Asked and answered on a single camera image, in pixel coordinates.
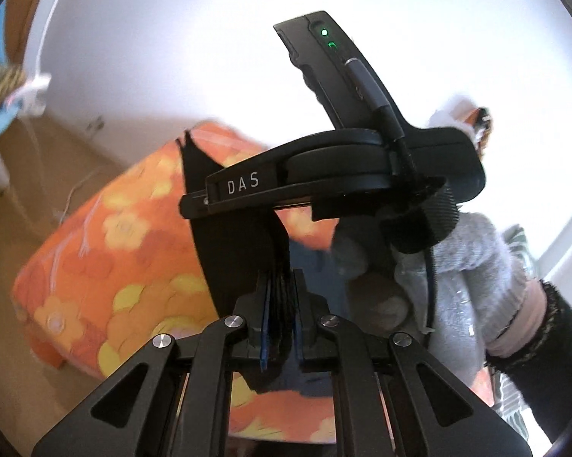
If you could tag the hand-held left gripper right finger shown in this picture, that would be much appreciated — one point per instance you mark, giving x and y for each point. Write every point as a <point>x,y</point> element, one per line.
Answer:
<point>297,338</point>

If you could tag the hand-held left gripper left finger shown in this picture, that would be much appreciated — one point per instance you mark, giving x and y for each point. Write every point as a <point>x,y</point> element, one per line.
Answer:
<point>265,347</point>

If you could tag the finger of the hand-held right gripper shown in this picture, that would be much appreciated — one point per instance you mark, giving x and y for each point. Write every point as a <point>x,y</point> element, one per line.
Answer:
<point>238,185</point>

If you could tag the black pants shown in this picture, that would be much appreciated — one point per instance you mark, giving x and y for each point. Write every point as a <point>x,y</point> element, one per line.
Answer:
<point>238,257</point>

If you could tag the person's right forearm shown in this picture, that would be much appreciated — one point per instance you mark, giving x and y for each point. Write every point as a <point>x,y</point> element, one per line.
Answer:
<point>552,342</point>

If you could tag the person's right hand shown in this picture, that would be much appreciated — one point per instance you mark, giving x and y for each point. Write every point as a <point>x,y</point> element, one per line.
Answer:
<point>467,271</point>

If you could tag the orange floral bedspread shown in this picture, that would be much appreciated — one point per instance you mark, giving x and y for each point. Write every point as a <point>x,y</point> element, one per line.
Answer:
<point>124,247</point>

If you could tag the green and white patterned pillow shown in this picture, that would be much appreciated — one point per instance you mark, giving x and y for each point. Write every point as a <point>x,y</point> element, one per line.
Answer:
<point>510,404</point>

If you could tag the white clip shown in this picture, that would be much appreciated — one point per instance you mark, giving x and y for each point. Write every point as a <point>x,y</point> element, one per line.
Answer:
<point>31,93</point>

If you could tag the woven basket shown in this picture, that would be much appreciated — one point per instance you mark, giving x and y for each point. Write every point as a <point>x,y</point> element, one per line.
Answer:
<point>0,81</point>

